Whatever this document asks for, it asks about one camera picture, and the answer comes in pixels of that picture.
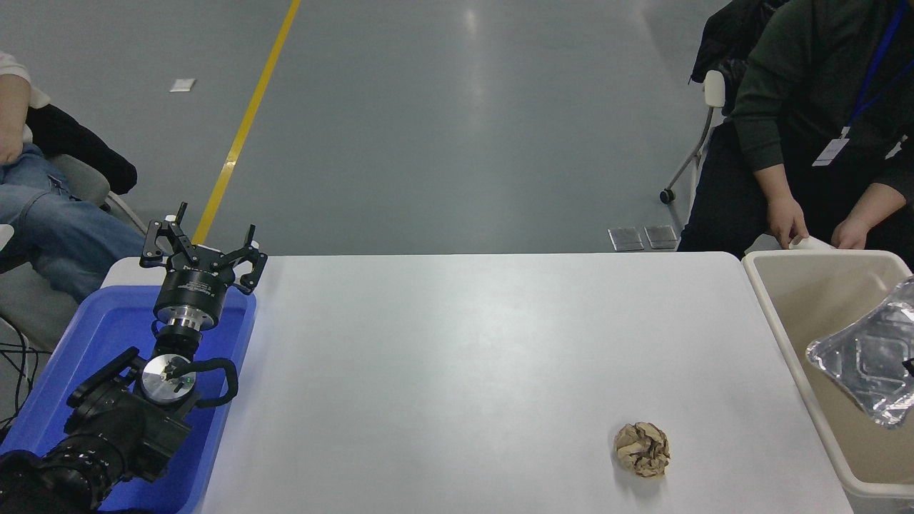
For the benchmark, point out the black jacket on white chair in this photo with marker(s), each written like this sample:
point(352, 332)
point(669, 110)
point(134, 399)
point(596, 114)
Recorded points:
point(728, 36)

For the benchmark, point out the grey chair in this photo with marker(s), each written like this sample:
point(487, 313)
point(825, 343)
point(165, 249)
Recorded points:
point(78, 178)

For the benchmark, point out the crumpled tan paper ball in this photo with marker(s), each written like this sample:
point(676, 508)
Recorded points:
point(643, 450)

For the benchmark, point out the rectangular foil tray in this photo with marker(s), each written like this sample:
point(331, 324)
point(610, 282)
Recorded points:
point(867, 357)

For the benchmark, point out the white paper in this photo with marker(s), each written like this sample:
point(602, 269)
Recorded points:
point(812, 243)

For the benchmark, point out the person's left hand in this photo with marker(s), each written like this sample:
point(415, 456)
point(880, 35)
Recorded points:
point(851, 233)

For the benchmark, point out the black jacket on grey chair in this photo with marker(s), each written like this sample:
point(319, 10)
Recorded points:
point(78, 146)

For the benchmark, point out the person's right hand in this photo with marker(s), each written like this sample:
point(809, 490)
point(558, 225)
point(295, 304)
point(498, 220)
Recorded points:
point(785, 218)

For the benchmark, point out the white chair with casters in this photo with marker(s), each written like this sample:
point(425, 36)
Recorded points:
point(710, 93)

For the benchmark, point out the seated person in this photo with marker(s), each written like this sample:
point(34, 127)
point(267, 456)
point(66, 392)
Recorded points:
point(64, 228)

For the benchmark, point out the large pale bin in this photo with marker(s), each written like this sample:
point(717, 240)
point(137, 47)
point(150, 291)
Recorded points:
point(807, 300)

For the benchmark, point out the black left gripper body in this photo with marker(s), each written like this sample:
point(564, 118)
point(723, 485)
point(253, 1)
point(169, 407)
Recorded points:
point(193, 289)

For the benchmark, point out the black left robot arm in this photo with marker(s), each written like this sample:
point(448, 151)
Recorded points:
point(114, 428)

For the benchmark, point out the square metal floor plate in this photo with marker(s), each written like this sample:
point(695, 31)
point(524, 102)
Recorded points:
point(660, 237)
point(625, 239)

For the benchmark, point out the blue plastic tray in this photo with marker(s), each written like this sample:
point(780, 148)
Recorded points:
point(93, 335)

